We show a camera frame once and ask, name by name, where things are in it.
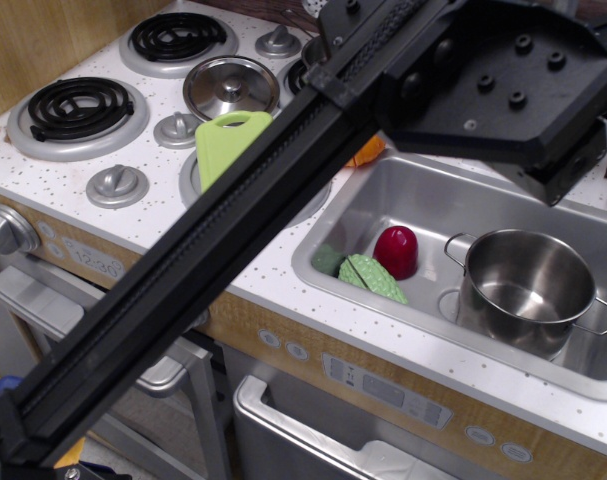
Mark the silver stovetop knob middle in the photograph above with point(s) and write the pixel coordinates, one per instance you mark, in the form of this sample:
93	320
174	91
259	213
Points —
177	131

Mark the yellow tape piece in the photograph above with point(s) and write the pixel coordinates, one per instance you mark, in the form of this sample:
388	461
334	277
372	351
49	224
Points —
72	456

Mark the silver oven knob right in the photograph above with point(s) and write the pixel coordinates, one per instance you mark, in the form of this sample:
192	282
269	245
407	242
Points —
198	321

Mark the back left stove burner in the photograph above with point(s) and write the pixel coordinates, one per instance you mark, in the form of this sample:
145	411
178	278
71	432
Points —
169	45

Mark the front left stove burner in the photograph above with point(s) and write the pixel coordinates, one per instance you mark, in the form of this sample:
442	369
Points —
78	119

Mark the steel pot lid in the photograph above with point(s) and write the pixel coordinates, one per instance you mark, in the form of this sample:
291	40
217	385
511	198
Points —
226	84

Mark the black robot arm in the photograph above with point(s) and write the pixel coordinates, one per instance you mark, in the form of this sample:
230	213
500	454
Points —
498	81

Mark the silver stovetop knob back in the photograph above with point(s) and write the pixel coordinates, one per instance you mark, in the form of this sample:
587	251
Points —
279	43

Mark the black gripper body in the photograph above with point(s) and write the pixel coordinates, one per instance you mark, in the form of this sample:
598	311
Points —
552	183

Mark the silver oven door handle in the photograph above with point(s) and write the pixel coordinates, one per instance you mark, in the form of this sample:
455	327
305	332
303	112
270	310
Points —
53	303

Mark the silver dishwasher door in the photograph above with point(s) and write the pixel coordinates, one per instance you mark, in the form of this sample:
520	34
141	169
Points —
274	445

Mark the silver stovetop knob front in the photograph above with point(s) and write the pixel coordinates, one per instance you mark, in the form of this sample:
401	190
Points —
117	187

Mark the green toy cutting board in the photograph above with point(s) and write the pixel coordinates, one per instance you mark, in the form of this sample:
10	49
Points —
220	142

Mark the steel pot with handles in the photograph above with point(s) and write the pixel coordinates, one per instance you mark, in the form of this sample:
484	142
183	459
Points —
525	289

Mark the silver oven knob left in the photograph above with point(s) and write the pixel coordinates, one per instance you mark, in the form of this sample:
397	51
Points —
16	233

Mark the silver toy sink basin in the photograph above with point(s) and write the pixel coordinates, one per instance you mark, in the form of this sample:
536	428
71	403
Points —
447	207

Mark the green toy bitter gourd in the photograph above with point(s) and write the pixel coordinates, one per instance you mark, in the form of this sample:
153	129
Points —
367	273

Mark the stove burner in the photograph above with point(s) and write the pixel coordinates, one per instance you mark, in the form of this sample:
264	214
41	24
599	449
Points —
169	45
78	119
291	81
190	191

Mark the small steel pan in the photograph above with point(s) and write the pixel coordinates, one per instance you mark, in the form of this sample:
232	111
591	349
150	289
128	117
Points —
314	52

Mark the orange toy pumpkin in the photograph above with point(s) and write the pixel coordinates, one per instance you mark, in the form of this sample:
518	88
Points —
367	153

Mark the red toy fruit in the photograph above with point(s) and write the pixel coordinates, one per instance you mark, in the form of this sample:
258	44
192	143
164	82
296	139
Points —
397	250

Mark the back right stove burner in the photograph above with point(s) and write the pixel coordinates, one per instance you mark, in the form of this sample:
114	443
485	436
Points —
291	81

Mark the silver stovetop knob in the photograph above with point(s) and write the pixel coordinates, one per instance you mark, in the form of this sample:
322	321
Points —
279	43
117	187
177	131

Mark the silver oven knob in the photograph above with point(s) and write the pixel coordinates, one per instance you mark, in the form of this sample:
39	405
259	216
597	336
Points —
16	233
198	321

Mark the front right stove burner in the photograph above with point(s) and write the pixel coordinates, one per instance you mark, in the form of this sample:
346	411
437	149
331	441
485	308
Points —
190	191

